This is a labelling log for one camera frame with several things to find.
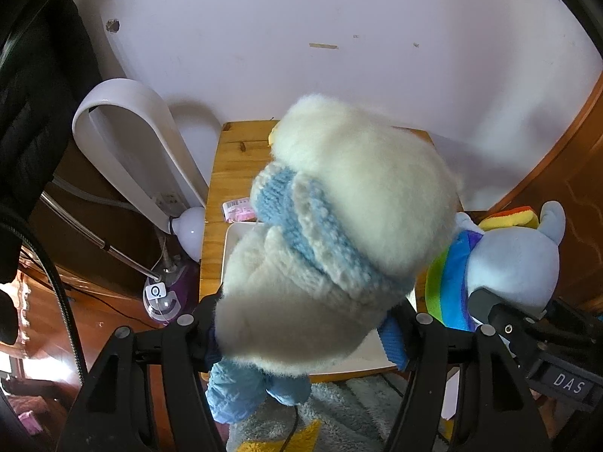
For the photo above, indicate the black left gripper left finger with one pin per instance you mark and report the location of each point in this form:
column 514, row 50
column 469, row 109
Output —
column 113, row 410

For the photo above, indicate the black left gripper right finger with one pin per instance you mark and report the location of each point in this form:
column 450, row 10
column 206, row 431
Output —
column 495, row 410

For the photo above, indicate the rainbow blue pony plush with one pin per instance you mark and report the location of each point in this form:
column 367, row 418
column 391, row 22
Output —
column 513, row 255

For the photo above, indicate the pink tissue packet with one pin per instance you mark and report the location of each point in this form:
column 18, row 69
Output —
column 238, row 210

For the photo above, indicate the white fluffy plush toy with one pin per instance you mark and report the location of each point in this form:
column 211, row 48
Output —
column 350, row 209

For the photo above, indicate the white plastic tray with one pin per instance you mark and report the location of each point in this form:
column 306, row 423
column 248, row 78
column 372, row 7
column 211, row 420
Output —
column 367, row 352

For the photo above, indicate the purple garment steamer base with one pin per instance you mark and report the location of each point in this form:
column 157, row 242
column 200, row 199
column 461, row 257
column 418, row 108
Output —
column 176, row 294

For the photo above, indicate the silver metal pole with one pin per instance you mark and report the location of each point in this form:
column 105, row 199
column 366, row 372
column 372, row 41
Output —
column 96, row 240

